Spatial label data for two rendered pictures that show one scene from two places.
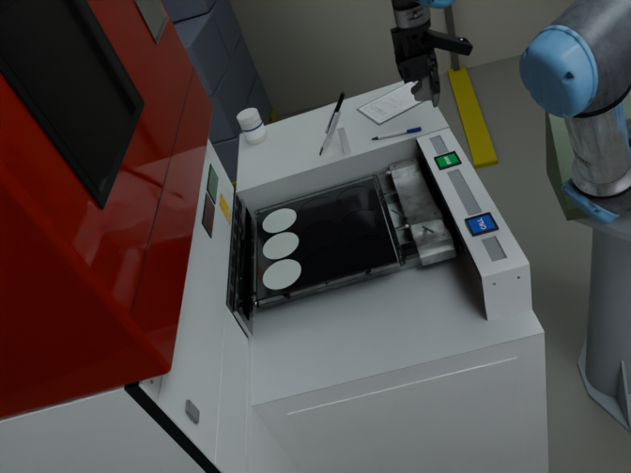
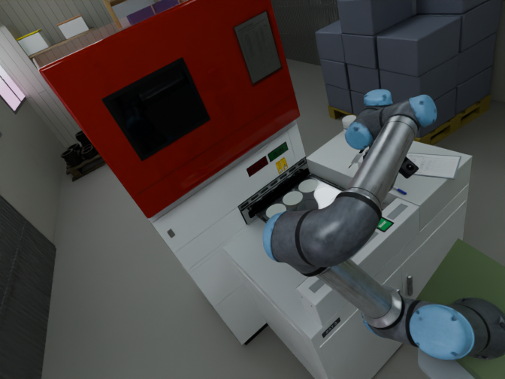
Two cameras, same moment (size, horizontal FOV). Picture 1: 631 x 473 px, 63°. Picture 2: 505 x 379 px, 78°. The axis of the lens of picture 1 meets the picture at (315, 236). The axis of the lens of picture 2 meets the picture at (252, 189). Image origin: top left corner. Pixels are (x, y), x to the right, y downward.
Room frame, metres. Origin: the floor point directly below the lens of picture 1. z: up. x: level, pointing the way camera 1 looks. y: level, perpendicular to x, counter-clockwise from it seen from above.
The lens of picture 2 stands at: (0.32, -0.83, 1.89)
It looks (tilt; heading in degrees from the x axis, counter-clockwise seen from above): 36 degrees down; 59
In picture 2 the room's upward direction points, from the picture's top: 23 degrees counter-clockwise
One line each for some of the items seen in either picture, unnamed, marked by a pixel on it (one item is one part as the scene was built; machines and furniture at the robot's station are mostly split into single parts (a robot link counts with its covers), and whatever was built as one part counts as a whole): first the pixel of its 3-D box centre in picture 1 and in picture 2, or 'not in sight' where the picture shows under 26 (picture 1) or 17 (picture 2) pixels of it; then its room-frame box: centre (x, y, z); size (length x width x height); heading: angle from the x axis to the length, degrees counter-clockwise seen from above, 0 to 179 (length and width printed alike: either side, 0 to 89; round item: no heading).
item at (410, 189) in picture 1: (420, 210); not in sight; (1.02, -0.28, 0.87); 0.36 x 0.08 x 0.03; 170
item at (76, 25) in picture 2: not in sight; (74, 26); (2.37, 6.16, 1.78); 0.46 x 0.38 x 0.26; 162
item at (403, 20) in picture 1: (412, 13); not in sight; (1.09, -0.37, 1.33); 0.08 x 0.08 x 0.05
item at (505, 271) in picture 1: (466, 212); (362, 258); (0.92, -0.36, 0.89); 0.55 x 0.09 x 0.14; 170
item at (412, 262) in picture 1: (354, 276); not in sight; (0.92, -0.05, 0.84); 0.50 x 0.02 x 0.03; 80
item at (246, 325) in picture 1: (244, 261); (277, 192); (1.07, 0.20, 0.89); 0.44 x 0.02 x 0.10; 170
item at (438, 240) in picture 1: (434, 241); not in sight; (0.87, -0.25, 0.89); 0.08 x 0.03 x 0.03; 80
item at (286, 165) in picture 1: (339, 149); (379, 169); (1.41, -0.17, 0.89); 0.62 x 0.35 x 0.14; 80
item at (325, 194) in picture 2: (319, 235); (307, 207); (1.05, -0.01, 0.90); 0.34 x 0.34 x 0.01; 80
